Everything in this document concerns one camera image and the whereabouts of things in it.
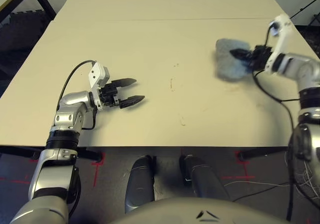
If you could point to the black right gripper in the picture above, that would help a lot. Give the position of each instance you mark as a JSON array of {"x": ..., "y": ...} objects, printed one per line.
[{"x": 260, "y": 57}]

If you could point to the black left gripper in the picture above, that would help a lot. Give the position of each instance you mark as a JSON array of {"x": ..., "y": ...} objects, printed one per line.
[{"x": 108, "y": 96}]

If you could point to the light blue rag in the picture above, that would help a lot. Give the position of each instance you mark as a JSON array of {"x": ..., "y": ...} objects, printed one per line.
[{"x": 227, "y": 63}]

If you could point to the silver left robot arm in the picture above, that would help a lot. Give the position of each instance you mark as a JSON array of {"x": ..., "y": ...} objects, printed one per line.
[{"x": 67, "y": 113}]

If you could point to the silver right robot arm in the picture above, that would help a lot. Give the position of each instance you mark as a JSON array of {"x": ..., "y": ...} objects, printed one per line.
[{"x": 307, "y": 68}]

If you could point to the black table foot bar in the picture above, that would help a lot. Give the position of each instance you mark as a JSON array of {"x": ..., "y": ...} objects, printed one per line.
[
  {"x": 91, "y": 155},
  {"x": 17, "y": 151},
  {"x": 262, "y": 153}
]

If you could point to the black tripod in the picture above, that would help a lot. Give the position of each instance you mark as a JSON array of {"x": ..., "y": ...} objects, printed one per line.
[{"x": 315, "y": 19}]

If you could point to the grey left robot leg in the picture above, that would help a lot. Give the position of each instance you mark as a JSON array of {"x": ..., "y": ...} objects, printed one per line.
[{"x": 140, "y": 181}]

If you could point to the grey robot leg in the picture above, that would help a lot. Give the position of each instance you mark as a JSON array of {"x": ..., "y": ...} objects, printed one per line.
[
  {"x": 200, "y": 179},
  {"x": 140, "y": 181}
]

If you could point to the grey right robot leg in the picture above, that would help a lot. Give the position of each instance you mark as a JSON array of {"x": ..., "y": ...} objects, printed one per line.
[{"x": 200, "y": 179}]

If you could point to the black-framed side table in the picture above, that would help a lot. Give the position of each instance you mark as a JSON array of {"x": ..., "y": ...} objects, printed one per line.
[{"x": 45, "y": 2}]

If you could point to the black foam floor mat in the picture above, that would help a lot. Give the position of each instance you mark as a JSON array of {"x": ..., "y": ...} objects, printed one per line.
[{"x": 20, "y": 33}]

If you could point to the grey robot torso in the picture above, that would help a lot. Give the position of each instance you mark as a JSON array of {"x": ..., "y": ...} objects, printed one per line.
[{"x": 175, "y": 211}]

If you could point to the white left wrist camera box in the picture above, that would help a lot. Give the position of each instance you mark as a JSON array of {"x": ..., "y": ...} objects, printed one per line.
[{"x": 96, "y": 73}]

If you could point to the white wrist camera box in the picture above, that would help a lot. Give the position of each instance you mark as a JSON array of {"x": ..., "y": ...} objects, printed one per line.
[
  {"x": 96, "y": 73},
  {"x": 285, "y": 38}
]

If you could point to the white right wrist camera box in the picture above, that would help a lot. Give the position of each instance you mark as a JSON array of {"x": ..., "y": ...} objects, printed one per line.
[{"x": 285, "y": 38}]

